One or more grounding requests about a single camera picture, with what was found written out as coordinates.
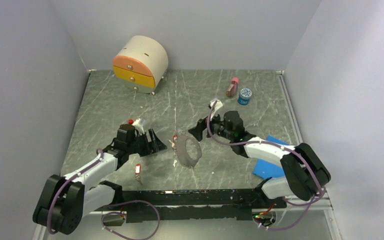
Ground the purple cable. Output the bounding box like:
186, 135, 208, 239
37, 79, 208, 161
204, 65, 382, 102
46, 149, 161, 240
206, 100, 327, 232

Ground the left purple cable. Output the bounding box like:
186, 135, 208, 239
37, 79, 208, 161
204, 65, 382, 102
46, 149, 161, 240

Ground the aluminium frame rail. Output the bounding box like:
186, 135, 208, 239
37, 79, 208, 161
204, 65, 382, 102
40, 188, 334, 216

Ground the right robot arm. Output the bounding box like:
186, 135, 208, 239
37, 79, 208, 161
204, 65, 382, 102
188, 110, 332, 208

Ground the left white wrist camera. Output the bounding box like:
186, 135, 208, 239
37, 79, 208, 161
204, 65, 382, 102
127, 118, 146, 134

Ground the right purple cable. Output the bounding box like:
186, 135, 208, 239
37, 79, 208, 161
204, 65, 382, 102
206, 100, 327, 232

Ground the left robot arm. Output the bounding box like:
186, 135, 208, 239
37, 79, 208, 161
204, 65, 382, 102
32, 123, 168, 235

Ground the pink capped brown vial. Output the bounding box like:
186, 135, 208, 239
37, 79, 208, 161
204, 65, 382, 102
226, 77, 239, 98

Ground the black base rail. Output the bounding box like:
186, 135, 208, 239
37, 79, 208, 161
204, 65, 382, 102
89, 188, 288, 223

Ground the blue round tin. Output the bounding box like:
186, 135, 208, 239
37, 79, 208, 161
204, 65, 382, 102
237, 88, 252, 106

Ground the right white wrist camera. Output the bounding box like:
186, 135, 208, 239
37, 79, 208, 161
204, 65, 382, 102
209, 98, 224, 120

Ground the round beige drawer box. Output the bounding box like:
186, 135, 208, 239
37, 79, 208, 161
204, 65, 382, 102
112, 35, 169, 96

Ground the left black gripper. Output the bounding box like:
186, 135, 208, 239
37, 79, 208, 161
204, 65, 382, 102
127, 128, 167, 157

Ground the blue foam sheet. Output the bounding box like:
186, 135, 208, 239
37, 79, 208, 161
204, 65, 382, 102
252, 135, 296, 181

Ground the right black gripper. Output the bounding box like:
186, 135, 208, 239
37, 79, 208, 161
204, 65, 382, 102
188, 108, 234, 142

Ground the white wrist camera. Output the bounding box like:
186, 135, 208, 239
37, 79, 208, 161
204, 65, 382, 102
209, 98, 224, 120
127, 118, 146, 134

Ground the key with red tag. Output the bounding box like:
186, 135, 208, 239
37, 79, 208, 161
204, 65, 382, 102
172, 134, 178, 143

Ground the key with red label fob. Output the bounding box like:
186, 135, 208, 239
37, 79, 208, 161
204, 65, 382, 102
134, 163, 143, 186

